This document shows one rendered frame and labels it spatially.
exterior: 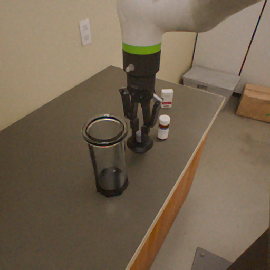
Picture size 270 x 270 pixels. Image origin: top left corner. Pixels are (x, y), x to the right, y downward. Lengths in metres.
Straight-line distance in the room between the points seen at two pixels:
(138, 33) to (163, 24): 0.05
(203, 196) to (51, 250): 1.41
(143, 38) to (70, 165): 0.46
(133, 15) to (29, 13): 0.61
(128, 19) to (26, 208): 0.55
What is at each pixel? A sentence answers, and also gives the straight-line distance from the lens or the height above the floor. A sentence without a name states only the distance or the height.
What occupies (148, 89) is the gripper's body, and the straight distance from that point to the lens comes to 0.55.
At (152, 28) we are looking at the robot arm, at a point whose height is 1.36.
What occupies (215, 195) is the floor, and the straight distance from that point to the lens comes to 1.85.
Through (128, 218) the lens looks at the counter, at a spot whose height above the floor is 0.94.
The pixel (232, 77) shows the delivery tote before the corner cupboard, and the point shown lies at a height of 0.33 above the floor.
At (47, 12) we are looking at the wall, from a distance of 1.06.
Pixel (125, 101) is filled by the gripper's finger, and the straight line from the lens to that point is 0.62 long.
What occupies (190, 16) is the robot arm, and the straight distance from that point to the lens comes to 0.49.
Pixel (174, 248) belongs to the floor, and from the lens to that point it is 1.59.
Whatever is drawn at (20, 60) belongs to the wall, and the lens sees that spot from 0.99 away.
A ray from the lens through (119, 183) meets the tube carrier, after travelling 0.59.
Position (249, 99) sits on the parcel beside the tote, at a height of 0.24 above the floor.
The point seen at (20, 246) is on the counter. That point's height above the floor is 0.94.
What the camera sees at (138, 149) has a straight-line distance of 0.67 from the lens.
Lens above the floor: 1.48
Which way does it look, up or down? 43 degrees down
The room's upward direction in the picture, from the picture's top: straight up
